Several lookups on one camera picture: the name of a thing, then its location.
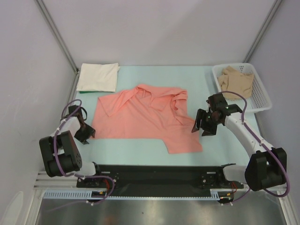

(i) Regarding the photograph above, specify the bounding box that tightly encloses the pink polo shirt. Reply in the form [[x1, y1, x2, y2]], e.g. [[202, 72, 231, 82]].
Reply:
[[91, 84, 203, 154]]

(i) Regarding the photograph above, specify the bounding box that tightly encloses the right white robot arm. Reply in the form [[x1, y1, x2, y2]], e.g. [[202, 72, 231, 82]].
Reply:
[[192, 93, 290, 191]]

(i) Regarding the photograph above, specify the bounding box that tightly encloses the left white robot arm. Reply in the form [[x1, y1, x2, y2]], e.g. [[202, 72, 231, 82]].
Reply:
[[39, 105, 104, 188]]

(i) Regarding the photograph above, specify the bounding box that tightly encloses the folded green t shirt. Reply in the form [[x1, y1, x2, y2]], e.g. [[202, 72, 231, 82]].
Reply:
[[79, 91, 101, 94]]

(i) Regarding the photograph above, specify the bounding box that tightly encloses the beige t shirt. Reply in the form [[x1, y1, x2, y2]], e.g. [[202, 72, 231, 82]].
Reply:
[[217, 66, 255, 100]]

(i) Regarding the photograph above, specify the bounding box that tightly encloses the white plastic basket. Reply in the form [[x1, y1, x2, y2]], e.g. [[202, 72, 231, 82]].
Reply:
[[212, 63, 272, 113]]

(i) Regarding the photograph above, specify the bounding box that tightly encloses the folded white t shirt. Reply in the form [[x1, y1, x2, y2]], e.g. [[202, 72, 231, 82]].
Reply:
[[76, 63, 120, 92]]

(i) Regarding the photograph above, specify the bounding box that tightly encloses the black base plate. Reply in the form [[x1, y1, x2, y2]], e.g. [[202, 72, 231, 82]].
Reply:
[[77, 165, 243, 196]]

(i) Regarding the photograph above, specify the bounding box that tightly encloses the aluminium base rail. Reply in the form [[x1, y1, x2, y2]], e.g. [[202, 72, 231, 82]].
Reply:
[[33, 171, 286, 191]]

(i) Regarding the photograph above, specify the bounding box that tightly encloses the white slotted cable duct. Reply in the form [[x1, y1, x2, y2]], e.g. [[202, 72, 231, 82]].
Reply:
[[44, 189, 231, 200]]

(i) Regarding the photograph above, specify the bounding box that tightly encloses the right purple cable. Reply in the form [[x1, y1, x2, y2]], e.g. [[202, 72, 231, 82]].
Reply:
[[219, 90, 291, 203]]

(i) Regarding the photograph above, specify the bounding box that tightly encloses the right aluminium frame post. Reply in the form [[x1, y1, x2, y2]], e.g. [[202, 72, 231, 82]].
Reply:
[[243, 0, 285, 63]]

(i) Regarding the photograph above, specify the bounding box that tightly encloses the aluminium frame post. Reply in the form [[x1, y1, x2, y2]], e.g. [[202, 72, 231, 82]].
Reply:
[[34, 0, 79, 74], [243, 0, 285, 63]]

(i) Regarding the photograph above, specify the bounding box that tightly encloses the left aluminium frame post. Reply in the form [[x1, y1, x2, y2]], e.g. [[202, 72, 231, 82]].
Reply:
[[34, 0, 79, 74]]

